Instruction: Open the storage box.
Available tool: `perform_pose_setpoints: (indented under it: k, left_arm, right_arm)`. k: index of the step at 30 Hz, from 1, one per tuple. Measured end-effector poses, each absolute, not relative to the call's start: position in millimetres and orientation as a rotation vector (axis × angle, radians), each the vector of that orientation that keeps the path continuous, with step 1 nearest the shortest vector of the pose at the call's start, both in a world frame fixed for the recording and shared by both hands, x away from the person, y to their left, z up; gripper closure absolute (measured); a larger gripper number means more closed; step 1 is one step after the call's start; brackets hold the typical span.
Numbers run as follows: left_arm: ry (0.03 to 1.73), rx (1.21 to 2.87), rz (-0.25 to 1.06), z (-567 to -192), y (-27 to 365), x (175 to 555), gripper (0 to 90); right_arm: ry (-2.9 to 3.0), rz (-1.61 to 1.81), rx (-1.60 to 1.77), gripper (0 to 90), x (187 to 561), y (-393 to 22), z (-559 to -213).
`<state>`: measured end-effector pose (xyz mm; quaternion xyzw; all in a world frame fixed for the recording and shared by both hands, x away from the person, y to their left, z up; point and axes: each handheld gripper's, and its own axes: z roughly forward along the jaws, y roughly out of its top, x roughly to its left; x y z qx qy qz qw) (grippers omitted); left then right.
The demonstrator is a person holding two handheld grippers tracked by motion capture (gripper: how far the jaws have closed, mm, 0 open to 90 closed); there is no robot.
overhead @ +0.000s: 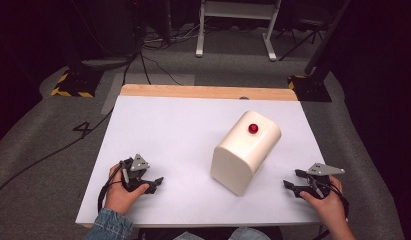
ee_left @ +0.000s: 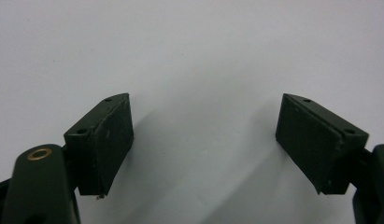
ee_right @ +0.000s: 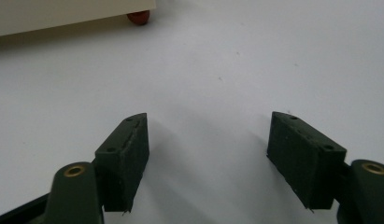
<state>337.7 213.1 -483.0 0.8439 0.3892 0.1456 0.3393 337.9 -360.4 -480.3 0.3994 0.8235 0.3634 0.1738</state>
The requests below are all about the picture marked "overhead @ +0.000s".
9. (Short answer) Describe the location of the person's left hand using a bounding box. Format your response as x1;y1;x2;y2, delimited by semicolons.
104;163;150;216

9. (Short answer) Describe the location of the person's right hand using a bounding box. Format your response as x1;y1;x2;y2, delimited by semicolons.
299;175;348;232

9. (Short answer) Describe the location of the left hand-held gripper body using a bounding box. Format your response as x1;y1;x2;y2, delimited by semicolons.
120;153;151;193

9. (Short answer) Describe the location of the right hand-held gripper black cable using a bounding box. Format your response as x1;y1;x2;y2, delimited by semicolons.
321;179;351;222

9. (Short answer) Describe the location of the left hand-held gripper black cable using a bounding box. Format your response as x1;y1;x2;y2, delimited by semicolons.
97;161;125;214

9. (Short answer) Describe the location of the hand-held gripper black cable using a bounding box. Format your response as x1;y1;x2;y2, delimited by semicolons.
97;161;125;214
321;179;351;222

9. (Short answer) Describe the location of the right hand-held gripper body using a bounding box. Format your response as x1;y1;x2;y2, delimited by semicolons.
298;162;346;201

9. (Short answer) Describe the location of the thin black floor cable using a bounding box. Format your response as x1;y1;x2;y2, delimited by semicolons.
139;49;185;87

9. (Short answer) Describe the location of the black tripod stand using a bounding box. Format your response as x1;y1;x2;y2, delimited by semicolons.
278;18;329;62

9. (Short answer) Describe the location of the black yellow striped stand base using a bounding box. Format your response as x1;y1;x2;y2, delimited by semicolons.
49;67;105;99

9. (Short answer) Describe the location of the white metal desk frame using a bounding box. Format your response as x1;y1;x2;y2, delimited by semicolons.
195;0;283;62

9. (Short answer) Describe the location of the wooden table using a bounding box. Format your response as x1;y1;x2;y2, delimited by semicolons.
120;83;299;102

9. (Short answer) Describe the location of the black stand with slanted pole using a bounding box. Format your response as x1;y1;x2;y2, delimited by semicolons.
287;0;353;103

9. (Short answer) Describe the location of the white table mat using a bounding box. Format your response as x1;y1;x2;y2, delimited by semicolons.
75;95;328;228

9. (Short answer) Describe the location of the long black floor cable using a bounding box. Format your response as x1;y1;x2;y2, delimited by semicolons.
0;107;115;200

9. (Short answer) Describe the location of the cream box with red knob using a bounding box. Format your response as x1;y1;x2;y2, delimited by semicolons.
209;110;283;197

